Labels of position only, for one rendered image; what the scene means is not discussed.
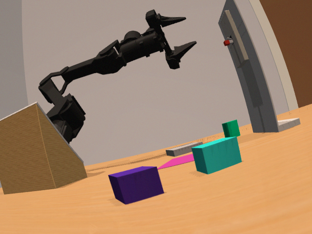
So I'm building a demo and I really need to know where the green cube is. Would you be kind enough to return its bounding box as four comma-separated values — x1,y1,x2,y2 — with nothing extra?
222,120,240,137

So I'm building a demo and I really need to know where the teal rectangular block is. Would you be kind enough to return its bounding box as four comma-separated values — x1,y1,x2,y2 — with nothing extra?
191,137,242,175

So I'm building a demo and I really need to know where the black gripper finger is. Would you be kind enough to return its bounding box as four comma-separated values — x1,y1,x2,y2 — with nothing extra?
174,41,197,63
158,14,186,27

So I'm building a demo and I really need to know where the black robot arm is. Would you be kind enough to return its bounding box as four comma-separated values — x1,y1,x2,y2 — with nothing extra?
38,27,155,144

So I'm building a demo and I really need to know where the pink translucent square zone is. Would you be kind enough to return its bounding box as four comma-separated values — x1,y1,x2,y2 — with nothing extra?
158,154,194,169

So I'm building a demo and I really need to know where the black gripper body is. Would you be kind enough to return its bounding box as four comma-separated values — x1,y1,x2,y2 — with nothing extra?
136,10,180,69

